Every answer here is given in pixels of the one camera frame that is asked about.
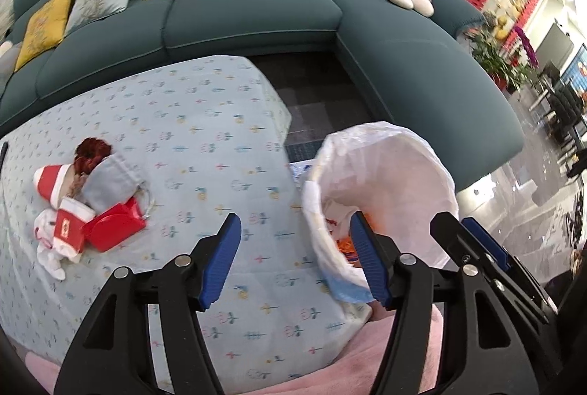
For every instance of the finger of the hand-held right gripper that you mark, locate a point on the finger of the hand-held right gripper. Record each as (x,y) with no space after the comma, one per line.
(488,246)
(449,234)

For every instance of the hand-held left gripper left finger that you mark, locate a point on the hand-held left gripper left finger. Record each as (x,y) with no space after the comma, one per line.
(220,257)

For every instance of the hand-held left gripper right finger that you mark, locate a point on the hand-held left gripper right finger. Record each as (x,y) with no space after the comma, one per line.
(369,257)

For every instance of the white bag lined trash bin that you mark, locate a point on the white bag lined trash bin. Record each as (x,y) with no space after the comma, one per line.
(390,179)

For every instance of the red paper box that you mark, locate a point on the red paper box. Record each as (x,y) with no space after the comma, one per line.
(117,227)

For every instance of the dark red frizzy pompom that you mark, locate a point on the dark red frizzy pompom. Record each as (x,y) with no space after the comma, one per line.
(93,154)

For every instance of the white toy with red packet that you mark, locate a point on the white toy with red packet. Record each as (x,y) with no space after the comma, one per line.
(48,250)

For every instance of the red white santa hat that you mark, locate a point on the red white santa hat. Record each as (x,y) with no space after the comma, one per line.
(50,184)

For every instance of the orange wrapper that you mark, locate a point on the orange wrapper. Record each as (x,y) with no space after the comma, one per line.
(347,246)

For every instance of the floral light blue tablecloth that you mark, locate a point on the floral light blue tablecloth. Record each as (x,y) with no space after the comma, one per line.
(174,147)

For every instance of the black chairs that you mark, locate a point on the black chairs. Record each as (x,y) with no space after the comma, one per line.
(568,115)

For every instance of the green potted plant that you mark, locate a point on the green potted plant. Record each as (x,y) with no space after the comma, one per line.
(490,55)

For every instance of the purple orchid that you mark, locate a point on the purple orchid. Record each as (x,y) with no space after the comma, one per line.
(527,46)

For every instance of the dark monitor screen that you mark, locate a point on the dark monitor screen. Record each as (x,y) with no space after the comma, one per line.
(556,44)

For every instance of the yellow gourd ornament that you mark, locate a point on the yellow gourd ornament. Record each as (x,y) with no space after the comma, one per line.
(501,26)

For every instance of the teal corner sofa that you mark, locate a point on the teal corner sofa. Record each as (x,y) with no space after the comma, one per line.
(257,19)

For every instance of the small yellow embroidered cushion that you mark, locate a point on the small yellow embroidered cushion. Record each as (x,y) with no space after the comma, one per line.
(43,28)

